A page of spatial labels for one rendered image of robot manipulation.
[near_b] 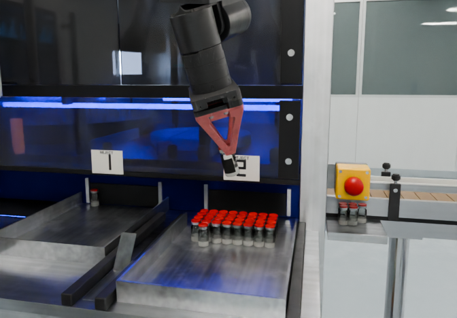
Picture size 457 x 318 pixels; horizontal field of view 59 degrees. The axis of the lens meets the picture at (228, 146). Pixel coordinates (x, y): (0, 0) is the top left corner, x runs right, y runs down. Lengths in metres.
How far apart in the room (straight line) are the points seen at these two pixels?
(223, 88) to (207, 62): 0.04
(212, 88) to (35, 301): 0.43
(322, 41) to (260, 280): 0.50
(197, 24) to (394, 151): 5.23
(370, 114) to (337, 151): 0.63
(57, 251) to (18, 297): 0.13
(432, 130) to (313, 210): 4.84
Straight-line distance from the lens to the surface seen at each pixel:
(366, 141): 5.60
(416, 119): 5.67
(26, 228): 1.04
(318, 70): 0.90
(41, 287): 0.77
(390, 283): 1.20
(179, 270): 0.76
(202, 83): 0.54
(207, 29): 0.53
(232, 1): 0.60
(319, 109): 0.91
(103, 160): 1.06
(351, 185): 0.90
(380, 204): 1.07
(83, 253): 0.83
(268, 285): 0.71
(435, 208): 1.10
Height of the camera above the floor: 1.22
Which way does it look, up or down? 9 degrees down
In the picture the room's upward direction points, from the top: straight up
